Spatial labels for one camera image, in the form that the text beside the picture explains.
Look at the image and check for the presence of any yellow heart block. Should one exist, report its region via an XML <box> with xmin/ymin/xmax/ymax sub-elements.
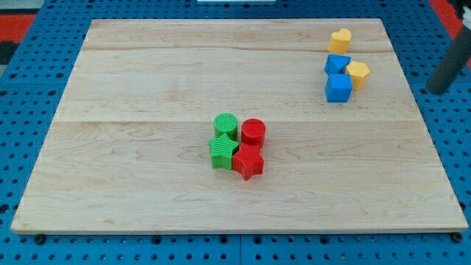
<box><xmin>327</xmin><ymin>28</ymin><xmax>352</xmax><ymax>54</ymax></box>

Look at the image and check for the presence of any wooden board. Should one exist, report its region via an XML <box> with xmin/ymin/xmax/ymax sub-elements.
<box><xmin>11</xmin><ymin>18</ymin><xmax>468</xmax><ymax>235</ymax></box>

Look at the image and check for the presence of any green cylinder block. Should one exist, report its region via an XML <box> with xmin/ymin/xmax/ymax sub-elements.
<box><xmin>213</xmin><ymin>113</ymin><xmax>238</xmax><ymax>141</ymax></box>

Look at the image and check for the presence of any red cylinder block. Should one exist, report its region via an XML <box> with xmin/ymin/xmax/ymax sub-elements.
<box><xmin>241</xmin><ymin>119</ymin><xmax>266</xmax><ymax>147</ymax></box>

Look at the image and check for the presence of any green star block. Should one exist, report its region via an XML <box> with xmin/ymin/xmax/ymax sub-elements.
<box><xmin>208</xmin><ymin>133</ymin><xmax>239</xmax><ymax>170</ymax></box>

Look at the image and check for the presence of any red star block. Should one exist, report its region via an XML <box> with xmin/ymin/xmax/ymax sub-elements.
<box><xmin>232</xmin><ymin>142</ymin><xmax>264</xmax><ymax>181</ymax></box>

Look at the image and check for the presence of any blue cube block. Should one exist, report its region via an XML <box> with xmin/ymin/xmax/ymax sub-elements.
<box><xmin>325</xmin><ymin>74</ymin><xmax>353</xmax><ymax>103</ymax></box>

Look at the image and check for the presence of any blue triangle block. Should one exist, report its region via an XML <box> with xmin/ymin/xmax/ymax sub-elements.
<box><xmin>324</xmin><ymin>54</ymin><xmax>351</xmax><ymax>74</ymax></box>

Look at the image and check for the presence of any yellow hexagon block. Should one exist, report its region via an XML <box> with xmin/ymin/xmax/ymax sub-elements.
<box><xmin>344</xmin><ymin>61</ymin><xmax>370</xmax><ymax>91</ymax></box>

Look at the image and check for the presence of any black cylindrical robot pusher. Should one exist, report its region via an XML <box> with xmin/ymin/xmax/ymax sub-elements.
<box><xmin>426</xmin><ymin>0</ymin><xmax>470</xmax><ymax>95</ymax></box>

